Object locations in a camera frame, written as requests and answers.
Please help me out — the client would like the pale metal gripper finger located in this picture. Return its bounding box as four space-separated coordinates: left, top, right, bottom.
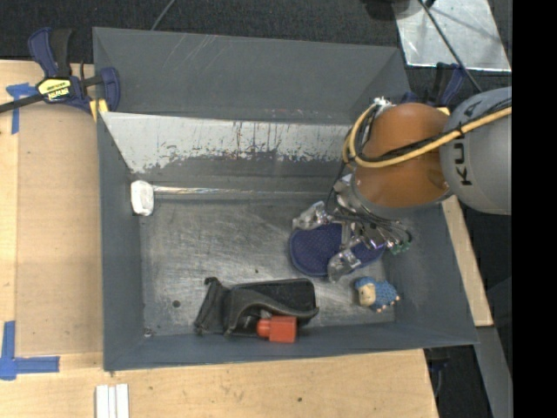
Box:
292 201 334 233
326 249 363 283

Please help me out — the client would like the black tool with red block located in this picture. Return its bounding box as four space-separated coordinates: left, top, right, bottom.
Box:
192 276 321 345

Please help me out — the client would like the grey metal bin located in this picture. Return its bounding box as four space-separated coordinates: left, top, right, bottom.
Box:
91 26 480 372

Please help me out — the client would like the white rounded block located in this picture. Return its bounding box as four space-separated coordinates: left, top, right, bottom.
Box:
130 179 155 218

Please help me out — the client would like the blue round cloth pad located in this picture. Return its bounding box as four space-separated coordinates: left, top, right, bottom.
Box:
288 222 386 278

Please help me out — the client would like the blue toy sheep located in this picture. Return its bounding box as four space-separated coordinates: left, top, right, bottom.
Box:
352 276 402 314

